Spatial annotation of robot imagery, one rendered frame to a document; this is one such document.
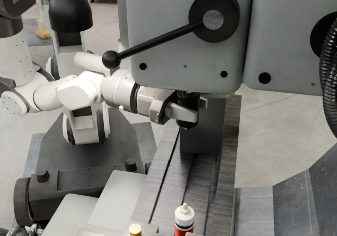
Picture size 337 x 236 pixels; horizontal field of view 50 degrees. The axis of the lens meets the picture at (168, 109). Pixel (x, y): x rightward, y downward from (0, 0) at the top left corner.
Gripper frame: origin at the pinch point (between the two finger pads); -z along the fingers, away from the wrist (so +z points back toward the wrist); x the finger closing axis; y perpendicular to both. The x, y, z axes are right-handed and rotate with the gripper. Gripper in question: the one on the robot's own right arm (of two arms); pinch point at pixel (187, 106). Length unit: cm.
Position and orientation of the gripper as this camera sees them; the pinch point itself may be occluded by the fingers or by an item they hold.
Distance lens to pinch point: 72.6
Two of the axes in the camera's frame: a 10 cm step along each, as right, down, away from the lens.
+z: -8.9, -2.5, 3.8
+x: 4.5, -4.8, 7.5
